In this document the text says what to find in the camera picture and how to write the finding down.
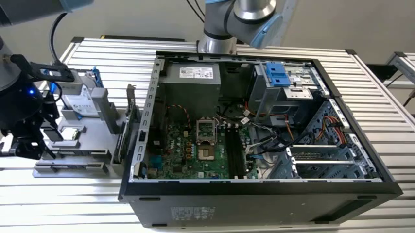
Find silver CPU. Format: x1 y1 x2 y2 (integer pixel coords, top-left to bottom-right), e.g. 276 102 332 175
61 128 79 141

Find thin wire locking lever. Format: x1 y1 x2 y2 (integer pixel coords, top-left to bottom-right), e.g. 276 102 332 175
213 120 224 145

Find thin orange wire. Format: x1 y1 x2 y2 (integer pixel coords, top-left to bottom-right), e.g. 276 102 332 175
244 100 296 141

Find CPU socket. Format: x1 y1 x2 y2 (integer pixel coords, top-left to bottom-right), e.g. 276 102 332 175
197 144 217 161

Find black camera bracket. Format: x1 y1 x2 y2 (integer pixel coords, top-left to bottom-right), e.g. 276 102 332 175
27 62 74 83

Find grey power supply unit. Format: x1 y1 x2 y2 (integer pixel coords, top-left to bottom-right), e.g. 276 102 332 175
157 62 222 122

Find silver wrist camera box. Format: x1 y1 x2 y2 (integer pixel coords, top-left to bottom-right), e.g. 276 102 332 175
59 70 83 96

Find RAM slot with white clips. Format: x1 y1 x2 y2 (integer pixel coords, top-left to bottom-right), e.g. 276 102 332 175
228 123 240 180

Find black camera cable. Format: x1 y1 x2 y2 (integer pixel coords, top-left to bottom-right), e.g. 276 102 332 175
47 12 69 67

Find black RAM slot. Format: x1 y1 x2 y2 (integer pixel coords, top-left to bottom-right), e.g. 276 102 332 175
225 125 236 180
232 125 242 180

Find metal slat side table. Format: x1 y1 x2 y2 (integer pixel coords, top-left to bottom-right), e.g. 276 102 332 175
382 50 415 88

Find grey purple wire bundle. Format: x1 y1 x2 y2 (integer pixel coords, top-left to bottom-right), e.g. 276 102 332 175
214 106 256 129

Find perforated metal disk bay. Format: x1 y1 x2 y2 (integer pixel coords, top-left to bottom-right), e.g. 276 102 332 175
284 143 381 181

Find black PC case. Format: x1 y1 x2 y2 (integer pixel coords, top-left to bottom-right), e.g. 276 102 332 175
115 50 404 229

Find graphics card with metal bracket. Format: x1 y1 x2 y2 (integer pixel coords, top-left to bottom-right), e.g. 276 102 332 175
111 83 139 166

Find metal socket cover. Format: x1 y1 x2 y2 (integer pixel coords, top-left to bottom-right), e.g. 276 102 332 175
194 116 217 146

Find twisted fan wire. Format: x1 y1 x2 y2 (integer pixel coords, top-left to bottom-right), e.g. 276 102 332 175
165 104 191 129

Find grey metal drive cage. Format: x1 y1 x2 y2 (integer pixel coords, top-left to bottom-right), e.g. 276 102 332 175
248 60 322 127

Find hard disk in blue carrier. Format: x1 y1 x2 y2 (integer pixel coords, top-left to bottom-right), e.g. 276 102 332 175
39 65 103 120

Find grey parts rack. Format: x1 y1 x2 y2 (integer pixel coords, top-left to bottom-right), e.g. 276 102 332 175
31 83 142 179

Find black round cable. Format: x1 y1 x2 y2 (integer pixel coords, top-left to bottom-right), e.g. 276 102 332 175
250 127 313 156

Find orange yellow power wires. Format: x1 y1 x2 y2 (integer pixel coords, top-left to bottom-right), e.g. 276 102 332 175
318 116 349 149

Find green Dell motherboard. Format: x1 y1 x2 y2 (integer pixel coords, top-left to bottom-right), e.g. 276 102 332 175
143 121 260 181

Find blue plastic drive bracket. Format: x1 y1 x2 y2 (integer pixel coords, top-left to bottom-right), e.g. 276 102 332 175
264 62 286 87

